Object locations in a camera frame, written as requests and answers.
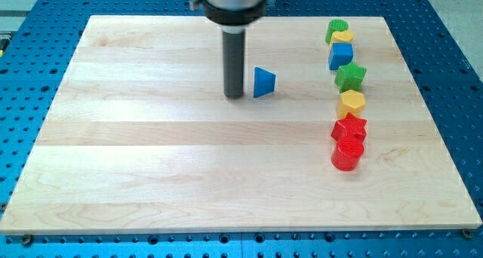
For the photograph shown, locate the light wooden board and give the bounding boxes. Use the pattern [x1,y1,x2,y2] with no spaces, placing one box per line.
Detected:
[1,15,481,235]

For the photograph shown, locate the blue triangle block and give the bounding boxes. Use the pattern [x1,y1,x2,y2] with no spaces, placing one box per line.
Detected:
[253,67,276,98]

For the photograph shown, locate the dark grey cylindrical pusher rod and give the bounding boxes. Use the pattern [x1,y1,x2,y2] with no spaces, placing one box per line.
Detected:
[222,26,246,99]

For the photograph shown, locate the blue cube block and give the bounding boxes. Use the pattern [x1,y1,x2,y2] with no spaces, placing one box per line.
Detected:
[328,43,354,70]

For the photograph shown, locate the red cylinder block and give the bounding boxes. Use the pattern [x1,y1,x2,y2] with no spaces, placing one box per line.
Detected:
[331,137,365,171]

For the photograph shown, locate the green star block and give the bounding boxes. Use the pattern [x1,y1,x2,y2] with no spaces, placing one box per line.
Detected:
[334,62,367,93]

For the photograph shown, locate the green cylinder block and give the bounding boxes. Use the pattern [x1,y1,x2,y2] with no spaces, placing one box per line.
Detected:
[325,19,349,44]

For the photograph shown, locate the yellow heart block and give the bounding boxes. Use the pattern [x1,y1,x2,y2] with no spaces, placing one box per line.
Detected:
[329,29,354,48]

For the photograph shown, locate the red star block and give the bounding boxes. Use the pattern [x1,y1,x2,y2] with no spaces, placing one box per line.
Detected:
[331,112,367,143]

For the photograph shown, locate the yellow hexagon block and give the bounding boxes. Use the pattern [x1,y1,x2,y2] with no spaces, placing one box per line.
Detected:
[336,90,366,119]

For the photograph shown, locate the blue perforated metal table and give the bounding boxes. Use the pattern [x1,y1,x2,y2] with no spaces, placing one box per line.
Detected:
[1,0,482,257]

